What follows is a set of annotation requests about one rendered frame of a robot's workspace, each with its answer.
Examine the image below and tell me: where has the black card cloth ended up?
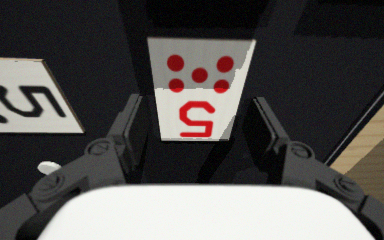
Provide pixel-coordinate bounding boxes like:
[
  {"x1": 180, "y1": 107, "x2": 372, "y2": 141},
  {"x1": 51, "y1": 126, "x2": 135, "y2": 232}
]
[{"x1": 0, "y1": 0, "x2": 384, "y2": 208}]

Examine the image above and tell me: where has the grey round disc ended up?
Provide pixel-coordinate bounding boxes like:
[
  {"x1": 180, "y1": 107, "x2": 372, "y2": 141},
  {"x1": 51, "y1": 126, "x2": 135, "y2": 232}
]
[{"x1": 37, "y1": 162, "x2": 61, "y2": 175}]

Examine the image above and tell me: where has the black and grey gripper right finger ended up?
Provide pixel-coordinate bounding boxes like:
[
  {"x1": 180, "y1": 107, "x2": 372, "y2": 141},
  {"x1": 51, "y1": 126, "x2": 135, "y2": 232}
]
[{"x1": 242, "y1": 97, "x2": 384, "y2": 240}]

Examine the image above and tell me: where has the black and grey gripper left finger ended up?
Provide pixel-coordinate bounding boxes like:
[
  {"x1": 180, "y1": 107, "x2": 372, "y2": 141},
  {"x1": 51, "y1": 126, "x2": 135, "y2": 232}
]
[{"x1": 0, "y1": 93, "x2": 149, "y2": 240}]

